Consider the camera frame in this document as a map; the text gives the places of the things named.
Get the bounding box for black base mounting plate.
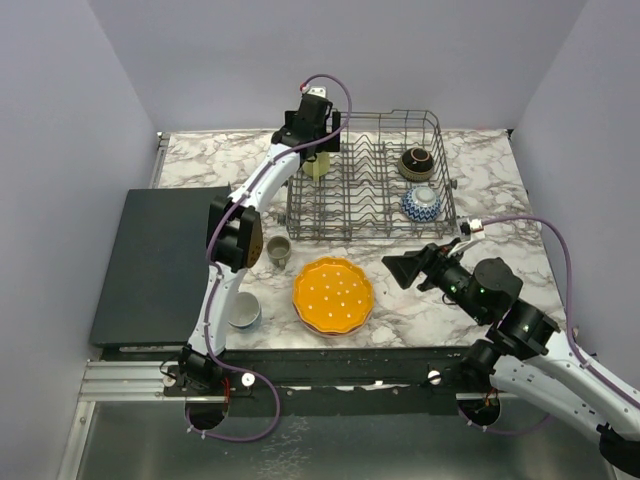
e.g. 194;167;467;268
160;347;490;418

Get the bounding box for dark network switch box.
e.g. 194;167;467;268
89;186;230;348

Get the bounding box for orange blue patterned bowl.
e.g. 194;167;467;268
401;185;441;223

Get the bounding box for grey wire dish rack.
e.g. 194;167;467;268
278;109;457;241

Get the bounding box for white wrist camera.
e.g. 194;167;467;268
300;84;327;99
457;217;484;241

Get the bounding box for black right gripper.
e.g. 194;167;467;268
382;236;488;322

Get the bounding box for pale yellow mug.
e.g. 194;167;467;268
302;152;330;182

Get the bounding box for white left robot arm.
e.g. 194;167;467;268
176;87;341;395

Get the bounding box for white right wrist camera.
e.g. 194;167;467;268
457;217;484;241

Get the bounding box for dark brown bowl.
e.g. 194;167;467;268
398;147;435;182

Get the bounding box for blue mug white inside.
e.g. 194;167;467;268
228;292;262;330

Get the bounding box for small grey cup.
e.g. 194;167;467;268
266;236;292;268

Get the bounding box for aluminium rail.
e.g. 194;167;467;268
79;352;609;404

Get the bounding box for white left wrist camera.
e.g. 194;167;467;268
300;84;327;99

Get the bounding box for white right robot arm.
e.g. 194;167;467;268
382;244;639;476

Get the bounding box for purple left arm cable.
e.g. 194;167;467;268
184;74;354;444

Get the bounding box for orange polka dot plate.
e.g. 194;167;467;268
292;257;375;313

